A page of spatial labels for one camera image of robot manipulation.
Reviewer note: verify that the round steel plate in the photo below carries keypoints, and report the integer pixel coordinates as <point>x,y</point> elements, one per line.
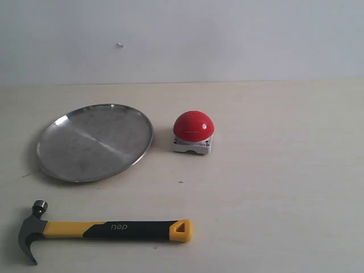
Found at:
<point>93,143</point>

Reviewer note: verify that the red dome push button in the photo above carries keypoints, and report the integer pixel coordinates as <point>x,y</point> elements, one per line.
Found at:
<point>193,132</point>

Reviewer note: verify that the yellow black claw hammer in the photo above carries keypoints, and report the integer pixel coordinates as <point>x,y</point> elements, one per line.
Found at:
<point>34,228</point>

